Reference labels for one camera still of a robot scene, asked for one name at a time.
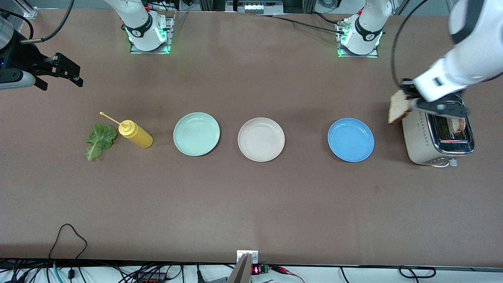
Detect mint green plate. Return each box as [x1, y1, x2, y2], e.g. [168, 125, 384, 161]
[173, 112, 220, 157]

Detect black cable across table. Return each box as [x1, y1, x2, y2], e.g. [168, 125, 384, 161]
[255, 12, 352, 34]

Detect black coiled cable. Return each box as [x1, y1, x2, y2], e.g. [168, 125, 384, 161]
[399, 266, 437, 279]

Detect beige plate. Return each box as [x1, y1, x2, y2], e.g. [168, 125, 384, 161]
[238, 118, 285, 162]

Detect blue plate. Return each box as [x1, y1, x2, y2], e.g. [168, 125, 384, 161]
[327, 118, 375, 162]

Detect control box with lights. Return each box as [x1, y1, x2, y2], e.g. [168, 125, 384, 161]
[225, 0, 284, 15]

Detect beige chrome toaster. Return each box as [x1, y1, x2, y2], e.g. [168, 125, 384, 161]
[402, 94, 475, 168]

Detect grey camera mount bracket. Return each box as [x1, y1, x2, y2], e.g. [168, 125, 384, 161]
[228, 250, 259, 283]

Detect green lettuce leaf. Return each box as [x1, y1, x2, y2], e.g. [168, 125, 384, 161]
[85, 123, 117, 162]

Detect red and black clip leads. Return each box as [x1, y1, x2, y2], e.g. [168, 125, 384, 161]
[271, 265, 305, 283]

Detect aluminium frame strut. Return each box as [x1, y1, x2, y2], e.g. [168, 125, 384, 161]
[393, 0, 411, 16]
[14, 0, 39, 19]

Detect black looped cable with ferrite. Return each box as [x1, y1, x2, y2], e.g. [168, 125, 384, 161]
[48, 223, 88, 283]

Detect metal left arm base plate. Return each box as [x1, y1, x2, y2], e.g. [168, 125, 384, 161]
[337, 20, 379, 58]

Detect yellow mustard squeeze bottle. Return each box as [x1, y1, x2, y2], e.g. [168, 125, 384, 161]
[99, 112, 154, 149]

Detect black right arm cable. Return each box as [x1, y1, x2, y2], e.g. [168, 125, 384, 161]
[0, 11, 34, 40]

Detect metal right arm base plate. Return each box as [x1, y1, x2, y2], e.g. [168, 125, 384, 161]
[130, 12, 175, 54]

